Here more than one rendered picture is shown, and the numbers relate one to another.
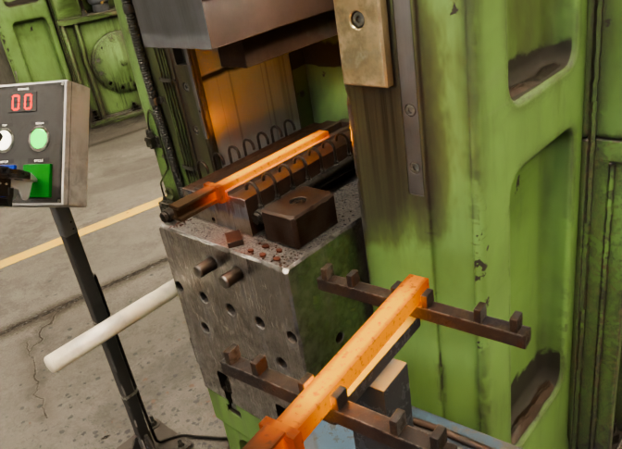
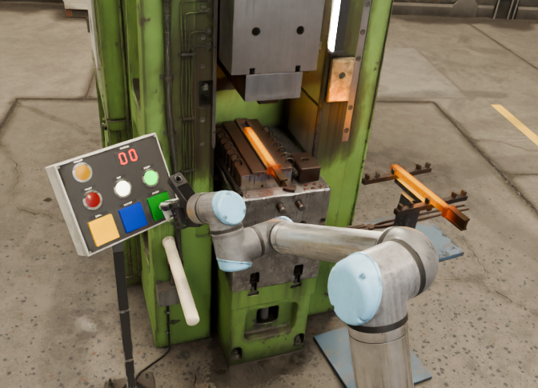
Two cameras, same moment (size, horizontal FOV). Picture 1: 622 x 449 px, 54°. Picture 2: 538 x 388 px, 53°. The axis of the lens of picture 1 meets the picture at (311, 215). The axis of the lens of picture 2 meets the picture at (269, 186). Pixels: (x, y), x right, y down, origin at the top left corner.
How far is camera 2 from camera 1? 1.91 m
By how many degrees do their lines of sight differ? 59
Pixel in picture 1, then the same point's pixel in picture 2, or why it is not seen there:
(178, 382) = (81, 359)
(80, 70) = not seen: outside the picture
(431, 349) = (335, 207)
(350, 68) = (333, 94)
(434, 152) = (355, 122)
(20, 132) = (134, 178)
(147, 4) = (259, 79)
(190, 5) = (293, 78)
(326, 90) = not seen: hidden behind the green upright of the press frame
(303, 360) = not seen: hidden behind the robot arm
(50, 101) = (149, 150)
